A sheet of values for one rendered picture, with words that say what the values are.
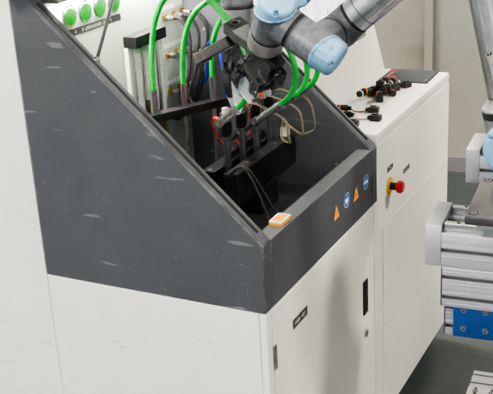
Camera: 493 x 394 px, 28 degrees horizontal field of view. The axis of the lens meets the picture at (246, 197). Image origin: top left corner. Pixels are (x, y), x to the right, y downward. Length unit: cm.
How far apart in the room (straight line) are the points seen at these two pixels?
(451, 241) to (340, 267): 53
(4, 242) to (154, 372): 48
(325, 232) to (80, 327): 63
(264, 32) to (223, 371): 78
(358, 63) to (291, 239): 108
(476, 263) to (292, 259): 42
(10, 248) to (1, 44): 51
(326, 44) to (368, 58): 135
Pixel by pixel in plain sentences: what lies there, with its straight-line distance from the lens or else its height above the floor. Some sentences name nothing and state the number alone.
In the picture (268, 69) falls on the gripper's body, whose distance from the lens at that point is 200.
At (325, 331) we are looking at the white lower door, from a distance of 245.
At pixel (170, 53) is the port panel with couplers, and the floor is 121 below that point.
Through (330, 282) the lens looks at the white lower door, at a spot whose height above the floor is 70.
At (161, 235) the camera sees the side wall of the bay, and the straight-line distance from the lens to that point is 215.
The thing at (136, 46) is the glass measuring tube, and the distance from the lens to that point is 247.
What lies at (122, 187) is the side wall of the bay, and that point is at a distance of 216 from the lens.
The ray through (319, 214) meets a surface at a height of 90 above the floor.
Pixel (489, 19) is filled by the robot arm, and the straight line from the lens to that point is 176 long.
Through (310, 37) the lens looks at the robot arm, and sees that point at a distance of 188.
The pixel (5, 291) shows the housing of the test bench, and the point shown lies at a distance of 250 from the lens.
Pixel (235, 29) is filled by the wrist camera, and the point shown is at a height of 137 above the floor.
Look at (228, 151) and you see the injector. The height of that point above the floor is 102.
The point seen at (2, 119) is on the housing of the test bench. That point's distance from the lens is 230.
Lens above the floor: 177
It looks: 21 degrees down
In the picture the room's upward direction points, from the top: 3 degrees counter-clockwise
